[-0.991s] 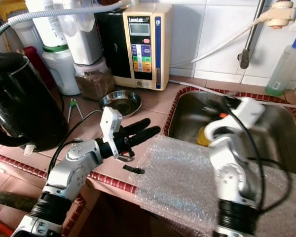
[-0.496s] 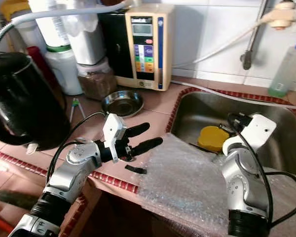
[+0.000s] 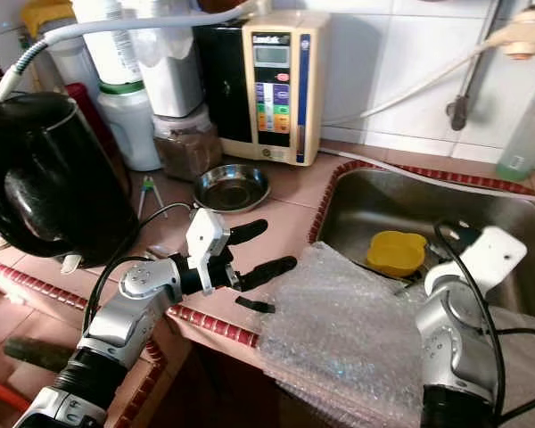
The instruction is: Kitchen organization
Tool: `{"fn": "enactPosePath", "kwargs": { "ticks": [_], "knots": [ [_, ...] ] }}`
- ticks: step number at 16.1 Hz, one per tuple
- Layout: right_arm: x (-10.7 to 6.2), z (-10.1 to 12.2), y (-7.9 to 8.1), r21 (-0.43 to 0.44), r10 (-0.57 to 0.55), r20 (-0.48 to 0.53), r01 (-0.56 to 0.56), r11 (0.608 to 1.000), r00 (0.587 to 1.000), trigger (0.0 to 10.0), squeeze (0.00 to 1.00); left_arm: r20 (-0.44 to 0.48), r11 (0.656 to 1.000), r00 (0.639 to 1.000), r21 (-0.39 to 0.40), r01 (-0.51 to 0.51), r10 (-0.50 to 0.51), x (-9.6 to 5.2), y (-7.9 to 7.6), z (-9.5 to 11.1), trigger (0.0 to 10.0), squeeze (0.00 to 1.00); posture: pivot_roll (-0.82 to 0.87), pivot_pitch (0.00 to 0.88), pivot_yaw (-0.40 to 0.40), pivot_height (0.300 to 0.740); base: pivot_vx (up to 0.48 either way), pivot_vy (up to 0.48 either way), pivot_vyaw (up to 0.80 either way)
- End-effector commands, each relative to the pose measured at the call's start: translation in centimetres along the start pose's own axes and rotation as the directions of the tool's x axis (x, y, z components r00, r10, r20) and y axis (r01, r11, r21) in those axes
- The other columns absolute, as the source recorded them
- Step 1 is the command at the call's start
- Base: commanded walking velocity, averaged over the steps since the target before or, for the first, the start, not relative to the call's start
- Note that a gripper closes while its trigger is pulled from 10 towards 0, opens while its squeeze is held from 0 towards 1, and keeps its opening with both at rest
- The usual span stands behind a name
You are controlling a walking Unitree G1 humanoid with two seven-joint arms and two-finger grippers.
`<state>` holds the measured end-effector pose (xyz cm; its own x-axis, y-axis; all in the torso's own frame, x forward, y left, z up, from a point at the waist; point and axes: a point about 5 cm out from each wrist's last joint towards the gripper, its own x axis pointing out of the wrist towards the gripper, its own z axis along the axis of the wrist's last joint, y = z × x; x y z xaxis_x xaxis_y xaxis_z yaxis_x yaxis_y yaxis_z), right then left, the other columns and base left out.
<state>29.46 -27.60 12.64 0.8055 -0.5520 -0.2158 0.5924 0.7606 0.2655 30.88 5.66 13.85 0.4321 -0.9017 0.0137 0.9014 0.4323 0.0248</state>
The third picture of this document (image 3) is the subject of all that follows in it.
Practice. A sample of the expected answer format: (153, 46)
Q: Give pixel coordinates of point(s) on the red plastic container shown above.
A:
(87, 111)

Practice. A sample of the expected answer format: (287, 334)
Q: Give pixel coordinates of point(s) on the yellow cloth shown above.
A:
(46, 16)

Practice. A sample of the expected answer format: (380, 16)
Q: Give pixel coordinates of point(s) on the beige water ionizer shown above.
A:
(285, 89)

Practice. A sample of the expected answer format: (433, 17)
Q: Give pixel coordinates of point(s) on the clear bubble wrap sheet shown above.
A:
(339, 348)

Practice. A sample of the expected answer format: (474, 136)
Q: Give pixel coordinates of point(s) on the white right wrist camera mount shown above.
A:
(499, 259)

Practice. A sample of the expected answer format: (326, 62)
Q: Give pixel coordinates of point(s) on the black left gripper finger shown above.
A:
(269, 272)
(248, 232)

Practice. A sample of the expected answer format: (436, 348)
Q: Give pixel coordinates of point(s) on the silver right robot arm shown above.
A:
(455, 357)

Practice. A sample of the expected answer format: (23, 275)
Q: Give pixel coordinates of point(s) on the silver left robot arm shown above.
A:
(125, 312)

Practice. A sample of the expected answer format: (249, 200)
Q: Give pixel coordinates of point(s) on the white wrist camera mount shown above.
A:
(208, 236)
(499, 259)

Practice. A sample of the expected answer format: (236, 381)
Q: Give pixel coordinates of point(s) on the small black clip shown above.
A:
(254, 305)

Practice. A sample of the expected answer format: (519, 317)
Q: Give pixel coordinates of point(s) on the yellow plastic bowl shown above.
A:
(397, 252)

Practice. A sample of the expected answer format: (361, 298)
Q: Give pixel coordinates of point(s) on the white labelled bottle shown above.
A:
(111, 45)

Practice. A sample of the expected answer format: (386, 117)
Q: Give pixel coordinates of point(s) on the clear soap bottle blue cap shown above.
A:
(526, 143)

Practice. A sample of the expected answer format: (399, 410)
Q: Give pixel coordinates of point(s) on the white canister green lid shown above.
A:
(129, 134)

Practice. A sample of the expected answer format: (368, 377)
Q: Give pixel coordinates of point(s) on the steel tap pipe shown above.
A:
(473, 62)

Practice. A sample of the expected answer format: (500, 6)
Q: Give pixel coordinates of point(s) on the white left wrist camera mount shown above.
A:
(208, 236)

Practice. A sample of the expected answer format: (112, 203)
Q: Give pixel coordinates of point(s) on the black electric kettle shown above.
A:
(53, 178)

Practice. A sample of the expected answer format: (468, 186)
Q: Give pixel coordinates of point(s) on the brown filled jar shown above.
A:
(185, 152)

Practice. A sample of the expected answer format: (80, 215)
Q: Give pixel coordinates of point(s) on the white plastic container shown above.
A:
(67, 62)

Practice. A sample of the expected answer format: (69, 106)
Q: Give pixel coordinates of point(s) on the dark green cylinder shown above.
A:
(40, 355)

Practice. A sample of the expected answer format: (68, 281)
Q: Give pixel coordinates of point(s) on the beige tap diverter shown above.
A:
(530, 36)

